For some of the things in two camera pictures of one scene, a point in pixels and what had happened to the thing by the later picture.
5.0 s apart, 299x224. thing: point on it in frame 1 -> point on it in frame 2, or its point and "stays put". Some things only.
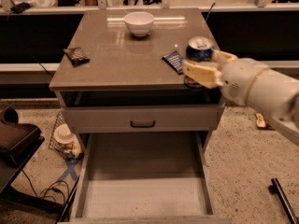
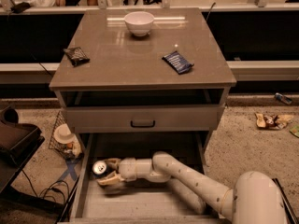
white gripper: x=241 y=78 -> x=127 y=168
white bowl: x=139 y=22 stays put
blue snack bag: x=175 y=61 stays put
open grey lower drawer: x=144 y=178 stays put
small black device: x=21 y=7 stays put
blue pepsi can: x=198 y=49 -> x=99 y=168
